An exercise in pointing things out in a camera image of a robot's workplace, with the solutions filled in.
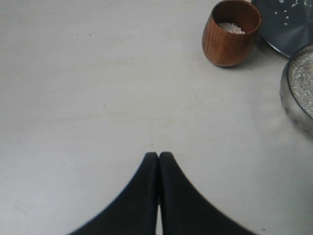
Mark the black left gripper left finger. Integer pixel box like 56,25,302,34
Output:
71,152,159,235

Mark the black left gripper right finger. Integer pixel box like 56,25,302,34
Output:
159,152,252,235

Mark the steel bowl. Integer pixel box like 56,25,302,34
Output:
279,44,313,138

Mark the brown wooden cup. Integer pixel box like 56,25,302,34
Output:
201,0,262,67

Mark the white rice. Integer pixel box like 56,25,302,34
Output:
290,52,313,116

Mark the round steel plate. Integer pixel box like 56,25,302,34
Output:
251,0,313,58

